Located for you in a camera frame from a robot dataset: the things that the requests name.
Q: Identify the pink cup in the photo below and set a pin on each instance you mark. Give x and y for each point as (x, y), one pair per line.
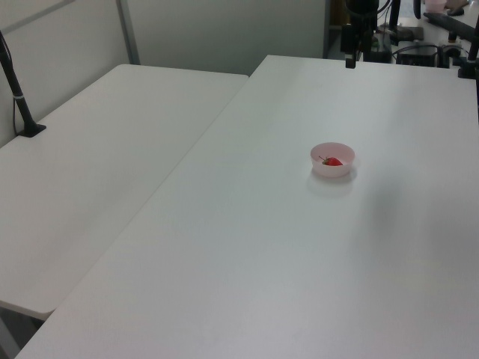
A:
(436, 4)

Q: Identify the pink plastic bowl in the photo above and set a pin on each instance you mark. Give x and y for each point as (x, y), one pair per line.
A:
(332, 169)

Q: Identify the red strawberry with green leaves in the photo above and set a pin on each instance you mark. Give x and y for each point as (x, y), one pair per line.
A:
(332, 161)

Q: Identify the black electronics box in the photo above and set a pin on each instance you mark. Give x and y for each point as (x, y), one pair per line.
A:
(416, 57)

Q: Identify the Franka gripper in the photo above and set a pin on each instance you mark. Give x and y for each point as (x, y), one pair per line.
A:
(360, 10)

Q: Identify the white folding side table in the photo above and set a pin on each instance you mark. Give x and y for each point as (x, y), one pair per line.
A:
(93, 168)

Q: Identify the black table clamp mount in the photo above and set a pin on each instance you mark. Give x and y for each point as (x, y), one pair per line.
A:
(467, 64)

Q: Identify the grey partition frame post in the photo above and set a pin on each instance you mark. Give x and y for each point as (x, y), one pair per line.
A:
(129, 31)

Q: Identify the black camera stand pole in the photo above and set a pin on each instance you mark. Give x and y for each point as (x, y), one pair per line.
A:
(16, 93)

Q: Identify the black monitor stand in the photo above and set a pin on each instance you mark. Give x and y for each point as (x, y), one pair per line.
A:
(396, 22)

